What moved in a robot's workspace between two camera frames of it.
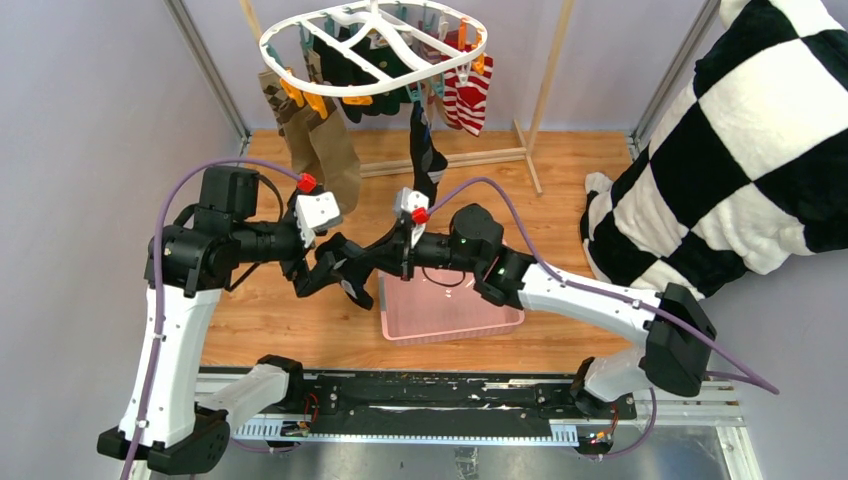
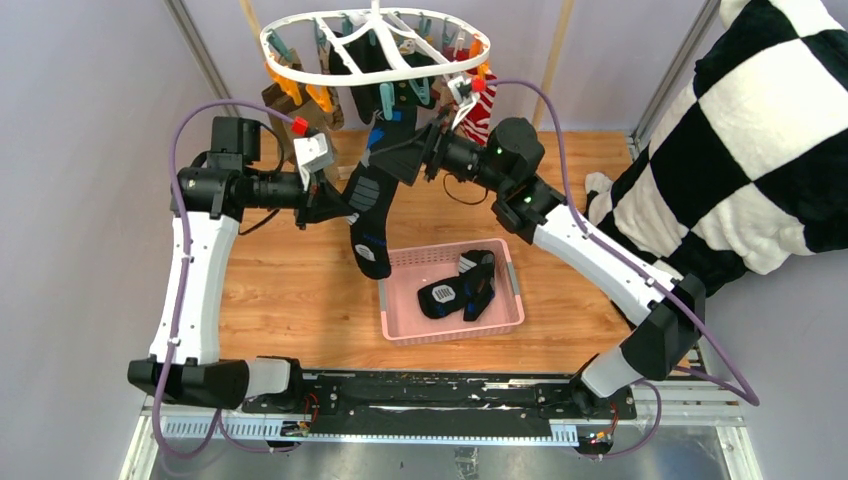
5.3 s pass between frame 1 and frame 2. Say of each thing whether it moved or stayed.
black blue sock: moved
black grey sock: moved
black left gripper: moved
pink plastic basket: stayed
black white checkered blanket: stayed
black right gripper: moved
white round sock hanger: moved
